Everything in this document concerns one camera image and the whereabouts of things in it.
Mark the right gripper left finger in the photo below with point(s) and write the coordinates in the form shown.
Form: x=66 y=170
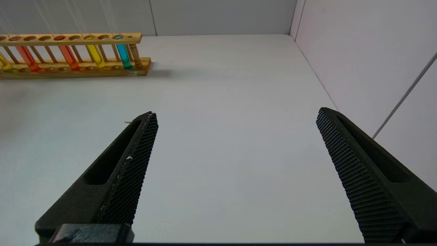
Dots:
x=85 y=201

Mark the test tube blue pigment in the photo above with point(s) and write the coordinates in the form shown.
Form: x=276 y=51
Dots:
x=124 y=56

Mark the test tube yellow pigment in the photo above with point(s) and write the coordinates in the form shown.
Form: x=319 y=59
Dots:
x=96 y=56
x=5 y=65

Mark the test tube red pigment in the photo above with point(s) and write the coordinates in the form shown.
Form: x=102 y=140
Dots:
x=70 y=58
x=29 y=59

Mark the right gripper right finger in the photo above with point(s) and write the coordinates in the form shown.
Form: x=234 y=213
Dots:
x=382 y=191

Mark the wooden test tube rack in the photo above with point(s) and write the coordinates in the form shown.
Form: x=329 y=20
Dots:
x=85 y=73

